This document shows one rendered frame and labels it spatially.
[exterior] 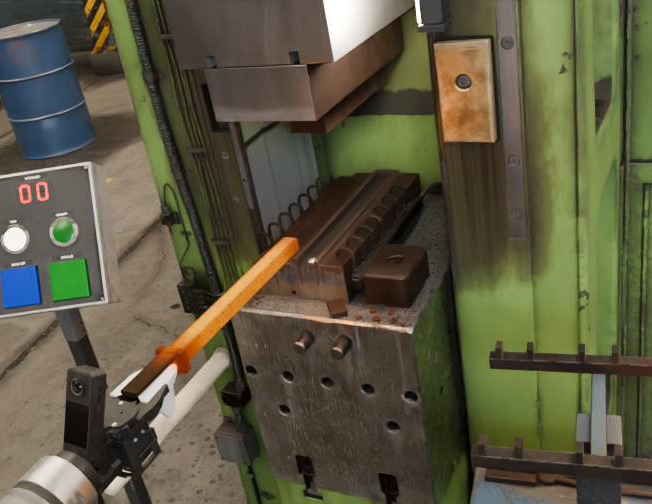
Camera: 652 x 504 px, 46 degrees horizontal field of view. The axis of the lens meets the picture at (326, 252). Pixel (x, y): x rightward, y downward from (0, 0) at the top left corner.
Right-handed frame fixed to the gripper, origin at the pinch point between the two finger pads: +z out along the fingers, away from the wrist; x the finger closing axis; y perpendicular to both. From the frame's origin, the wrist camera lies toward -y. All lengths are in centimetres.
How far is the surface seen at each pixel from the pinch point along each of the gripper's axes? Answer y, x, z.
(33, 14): 50, -598, 545
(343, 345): 19.5, 9.2, 33.0
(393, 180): 9, 2, 79
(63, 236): -1, -46, 29
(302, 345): 19.5, 1.6, 31.6
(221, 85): -26, -9, 42
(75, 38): 80, -556, 551
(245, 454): 72, -35, 48
